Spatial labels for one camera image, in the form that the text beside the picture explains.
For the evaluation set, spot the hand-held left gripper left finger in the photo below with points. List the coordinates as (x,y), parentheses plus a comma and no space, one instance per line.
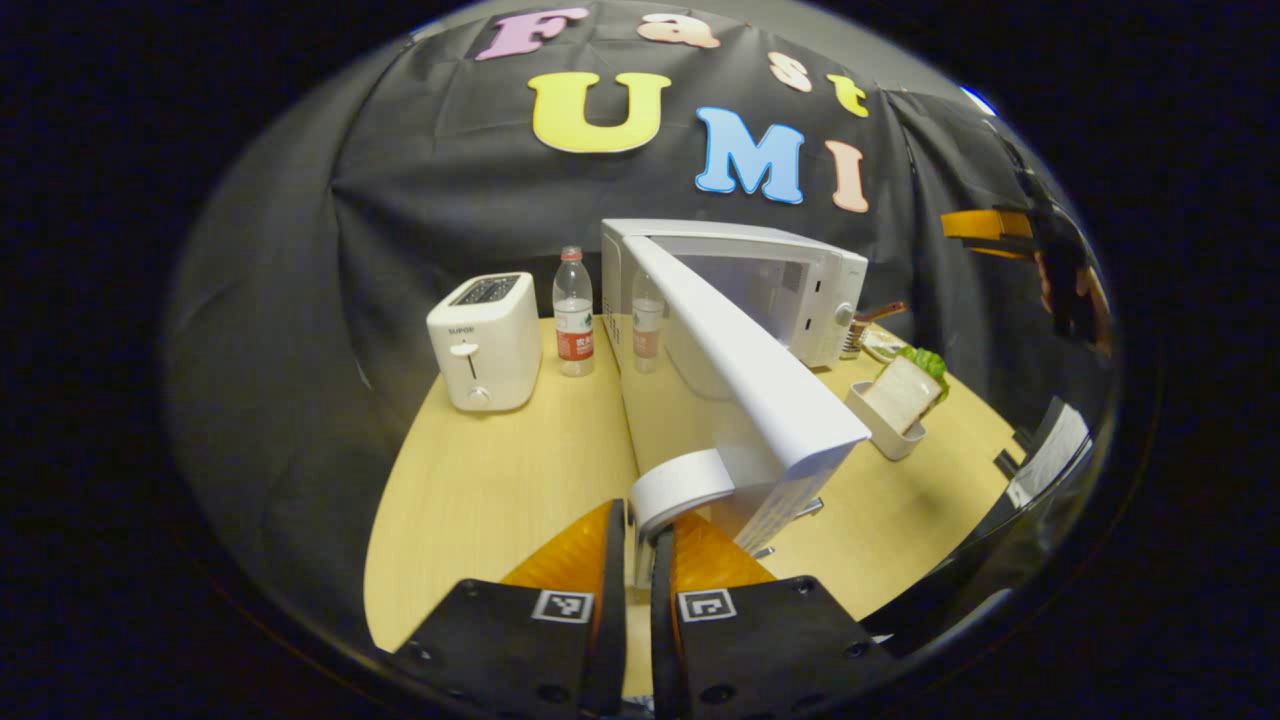
(612,600)

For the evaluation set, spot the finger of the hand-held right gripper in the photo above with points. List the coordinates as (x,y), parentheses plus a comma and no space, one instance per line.
(1005,250)
(985,223)

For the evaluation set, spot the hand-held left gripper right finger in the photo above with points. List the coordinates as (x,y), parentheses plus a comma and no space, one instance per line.
(662,620)

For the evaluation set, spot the toast sandwich with lettuce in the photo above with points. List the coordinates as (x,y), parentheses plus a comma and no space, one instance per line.
(900,392)

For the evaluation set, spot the white microwave oven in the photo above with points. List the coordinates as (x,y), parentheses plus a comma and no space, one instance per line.
(760,380)

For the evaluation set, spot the small ceiling light panel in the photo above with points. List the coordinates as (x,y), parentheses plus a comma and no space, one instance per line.
(980,100)

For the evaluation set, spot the wooden spoon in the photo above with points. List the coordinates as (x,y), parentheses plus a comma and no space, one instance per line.
(882,312)

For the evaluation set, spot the white divided sauce dish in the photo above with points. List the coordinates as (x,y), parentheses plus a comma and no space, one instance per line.
(885,348)

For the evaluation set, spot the person's white clothing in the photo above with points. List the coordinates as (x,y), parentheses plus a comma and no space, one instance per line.
(1050,455)

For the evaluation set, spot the white rectangular plastic tray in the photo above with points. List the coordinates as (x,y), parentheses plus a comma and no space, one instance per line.
(885,435)

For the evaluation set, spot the clear water bottle red label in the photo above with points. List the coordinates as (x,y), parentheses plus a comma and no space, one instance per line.
(573,320)

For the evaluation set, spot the white toaster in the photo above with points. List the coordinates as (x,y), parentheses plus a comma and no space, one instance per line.
(485,345)

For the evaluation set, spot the black backdrop cloth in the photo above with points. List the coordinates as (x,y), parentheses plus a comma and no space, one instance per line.
(400,200)

